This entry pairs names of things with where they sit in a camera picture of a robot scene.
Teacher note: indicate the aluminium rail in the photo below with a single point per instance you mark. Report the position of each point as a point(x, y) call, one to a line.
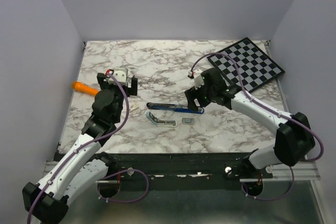
point(302, 172)

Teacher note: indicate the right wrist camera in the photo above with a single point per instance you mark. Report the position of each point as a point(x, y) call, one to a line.
point(198, 80)

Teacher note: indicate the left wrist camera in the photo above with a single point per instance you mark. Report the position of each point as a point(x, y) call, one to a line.
point(120, 74)

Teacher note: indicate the silver staple strips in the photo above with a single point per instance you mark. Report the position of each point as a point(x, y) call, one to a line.
point(188, 121)

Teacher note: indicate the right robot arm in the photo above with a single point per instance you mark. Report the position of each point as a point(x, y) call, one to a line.
point(293, 136)

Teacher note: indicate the orange marker pen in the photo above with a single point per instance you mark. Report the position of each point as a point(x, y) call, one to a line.
point(80, 87)

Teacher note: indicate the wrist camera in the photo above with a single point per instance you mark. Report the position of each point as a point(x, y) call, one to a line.
point(198, 80)
point(120, 74)

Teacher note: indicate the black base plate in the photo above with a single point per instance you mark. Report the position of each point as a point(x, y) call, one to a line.
point(132, 172)

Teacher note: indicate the white staple box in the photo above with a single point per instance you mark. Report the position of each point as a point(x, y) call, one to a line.
point(134, 107)

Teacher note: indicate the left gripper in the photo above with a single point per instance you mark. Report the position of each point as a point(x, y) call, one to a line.
point(104, 83)

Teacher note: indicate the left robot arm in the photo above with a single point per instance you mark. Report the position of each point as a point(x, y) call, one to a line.
point(48, 200)

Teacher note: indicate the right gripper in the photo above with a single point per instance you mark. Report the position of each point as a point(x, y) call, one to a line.
point(191, 94)

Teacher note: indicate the black grey checkerboard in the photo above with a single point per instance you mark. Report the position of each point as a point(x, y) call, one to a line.
point(254, 65)

